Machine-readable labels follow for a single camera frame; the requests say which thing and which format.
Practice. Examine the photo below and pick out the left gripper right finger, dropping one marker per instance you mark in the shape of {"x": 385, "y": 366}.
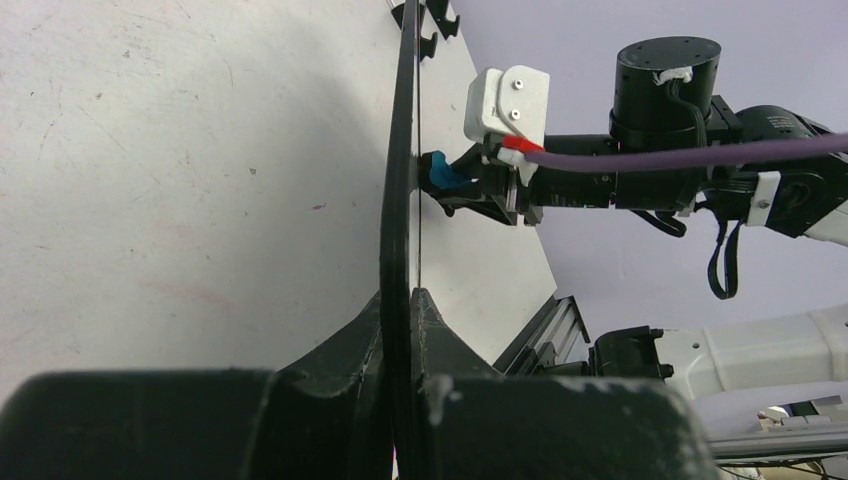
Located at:
{"x": 473, "y": 422}

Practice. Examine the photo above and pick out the blue whiteboard eraser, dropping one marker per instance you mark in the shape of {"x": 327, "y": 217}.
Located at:
{"x": 435, "y": 173}

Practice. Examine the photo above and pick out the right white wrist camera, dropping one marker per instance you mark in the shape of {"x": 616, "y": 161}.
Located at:
{"x": 507, "y": 102}

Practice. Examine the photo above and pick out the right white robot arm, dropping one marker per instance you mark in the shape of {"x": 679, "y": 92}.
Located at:
{"x": 673, "y": 148}

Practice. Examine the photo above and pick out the wire whiteboard stand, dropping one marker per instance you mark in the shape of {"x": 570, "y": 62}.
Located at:
{"x": 426, "y": 29}

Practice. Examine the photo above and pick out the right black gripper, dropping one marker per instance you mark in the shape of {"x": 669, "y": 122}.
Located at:
{"x": 515, "y": 189}

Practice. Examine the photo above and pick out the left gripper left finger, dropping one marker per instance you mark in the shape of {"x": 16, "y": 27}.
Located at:
{"x": 324, "y": 416}

